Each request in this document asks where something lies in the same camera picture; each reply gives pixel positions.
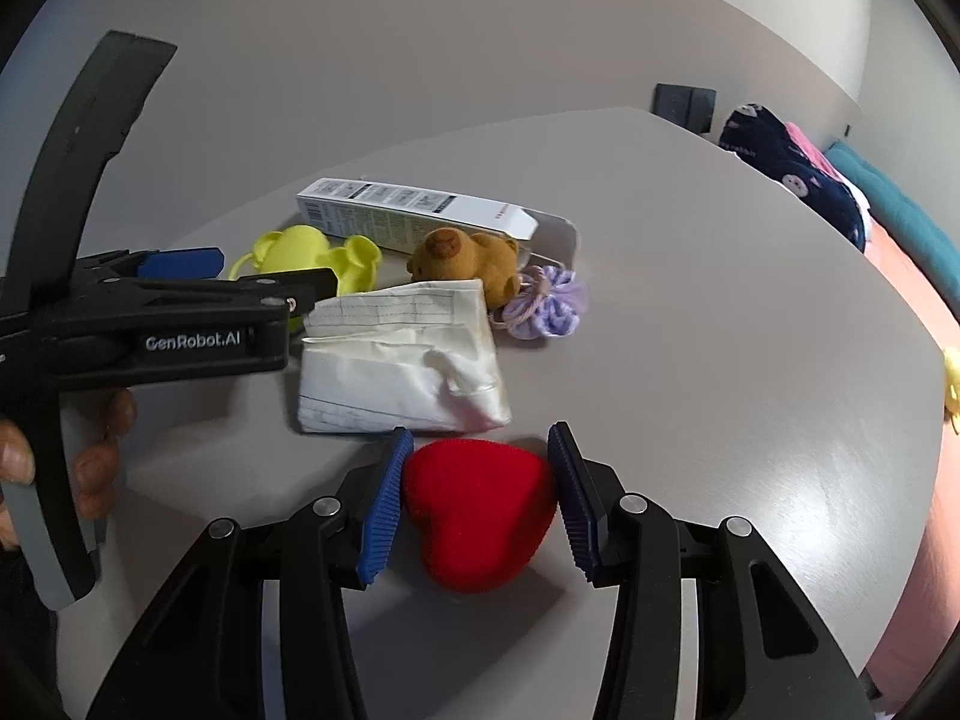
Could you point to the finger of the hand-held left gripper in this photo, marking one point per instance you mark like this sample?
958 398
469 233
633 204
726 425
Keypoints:
300 289
184 262

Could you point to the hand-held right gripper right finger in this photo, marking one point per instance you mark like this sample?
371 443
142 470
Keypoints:
574 502

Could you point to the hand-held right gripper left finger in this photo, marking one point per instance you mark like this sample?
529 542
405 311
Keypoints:
386 510

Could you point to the red heart plush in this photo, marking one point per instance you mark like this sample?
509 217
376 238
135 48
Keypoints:
480 510

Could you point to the white tissue packet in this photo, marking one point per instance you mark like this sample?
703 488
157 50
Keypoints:
397 360

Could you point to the person's left hand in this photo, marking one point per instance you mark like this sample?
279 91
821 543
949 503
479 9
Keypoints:
97 465

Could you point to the yellow-green rubber toy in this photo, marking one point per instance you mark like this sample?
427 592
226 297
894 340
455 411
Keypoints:
300 247

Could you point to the long white carton box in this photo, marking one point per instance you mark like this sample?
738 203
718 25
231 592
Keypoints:
412 214

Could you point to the brown bear plush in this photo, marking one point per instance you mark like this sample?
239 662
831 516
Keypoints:
465 259

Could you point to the purple mesh pouch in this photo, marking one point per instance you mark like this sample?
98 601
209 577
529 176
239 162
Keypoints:
544 304

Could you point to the pink bed duvet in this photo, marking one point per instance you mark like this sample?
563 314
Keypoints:
926 480

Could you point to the yellow plush toy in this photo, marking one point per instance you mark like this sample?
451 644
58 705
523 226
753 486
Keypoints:
952 390

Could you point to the teal pillow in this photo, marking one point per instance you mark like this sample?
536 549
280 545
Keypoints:
892 210

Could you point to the black wall socket panel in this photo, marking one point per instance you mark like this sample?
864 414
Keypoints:
670 103
701 111

